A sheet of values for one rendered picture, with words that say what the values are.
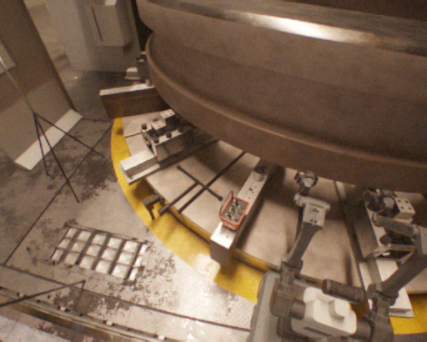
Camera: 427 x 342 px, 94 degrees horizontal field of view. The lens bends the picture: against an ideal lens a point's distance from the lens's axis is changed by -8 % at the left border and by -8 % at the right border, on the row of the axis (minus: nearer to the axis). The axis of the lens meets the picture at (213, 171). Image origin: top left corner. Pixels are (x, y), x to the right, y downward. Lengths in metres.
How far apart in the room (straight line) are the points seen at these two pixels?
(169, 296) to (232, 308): 0.53
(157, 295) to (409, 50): 2.28
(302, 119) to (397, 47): 0.62
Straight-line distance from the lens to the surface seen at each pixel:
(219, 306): 2.06
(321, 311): 1.21
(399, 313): 2.13
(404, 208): 1.93
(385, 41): 1.31
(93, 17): 5.02
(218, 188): 2.17
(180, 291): 2.10
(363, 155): 1.62
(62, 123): 4.12
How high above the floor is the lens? 2.04
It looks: 48 degrees down
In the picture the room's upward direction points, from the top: straight up
